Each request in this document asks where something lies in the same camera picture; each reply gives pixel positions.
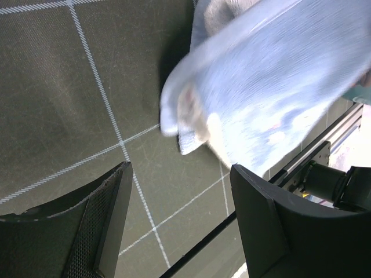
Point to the aluminium frame rail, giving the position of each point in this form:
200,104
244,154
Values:
342,119

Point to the brown towel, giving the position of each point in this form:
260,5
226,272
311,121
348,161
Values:
365,80

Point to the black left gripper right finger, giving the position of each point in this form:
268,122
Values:
284,235

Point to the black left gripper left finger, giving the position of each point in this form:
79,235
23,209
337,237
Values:
76,235

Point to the light blue bear towel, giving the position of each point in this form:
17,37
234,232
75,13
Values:
261,74

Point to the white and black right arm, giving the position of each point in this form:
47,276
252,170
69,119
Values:
348,191

